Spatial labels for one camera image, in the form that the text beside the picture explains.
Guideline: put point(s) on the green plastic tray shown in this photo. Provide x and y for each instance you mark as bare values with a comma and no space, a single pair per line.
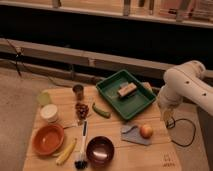
127,96

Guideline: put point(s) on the brown sponge block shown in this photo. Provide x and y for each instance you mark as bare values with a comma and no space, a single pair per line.
127,89

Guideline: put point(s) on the grey cloth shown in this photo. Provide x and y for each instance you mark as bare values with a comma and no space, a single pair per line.
131,133

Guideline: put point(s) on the white black brush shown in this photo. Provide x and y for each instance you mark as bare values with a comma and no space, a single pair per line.
81,163

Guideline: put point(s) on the metal cup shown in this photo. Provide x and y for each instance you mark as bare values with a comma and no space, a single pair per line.
78,91

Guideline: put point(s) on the purple bowl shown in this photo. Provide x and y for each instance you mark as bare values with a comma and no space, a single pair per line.
100,151

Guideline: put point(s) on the dark red grapes bunch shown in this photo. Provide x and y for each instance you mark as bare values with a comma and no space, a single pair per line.
82,110

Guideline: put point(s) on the yellow banana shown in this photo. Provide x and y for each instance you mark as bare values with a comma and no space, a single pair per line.
66,152

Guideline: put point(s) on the orange bowl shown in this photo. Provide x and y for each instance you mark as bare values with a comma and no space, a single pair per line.
48,139

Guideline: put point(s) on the red yellow apple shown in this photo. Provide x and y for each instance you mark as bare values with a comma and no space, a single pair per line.
146,131

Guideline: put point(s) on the white round container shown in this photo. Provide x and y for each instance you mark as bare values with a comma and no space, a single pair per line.
49,113

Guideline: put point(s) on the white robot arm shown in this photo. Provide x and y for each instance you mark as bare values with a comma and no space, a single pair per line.
184,81

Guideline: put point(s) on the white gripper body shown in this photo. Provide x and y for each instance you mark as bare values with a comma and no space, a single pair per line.
167,113

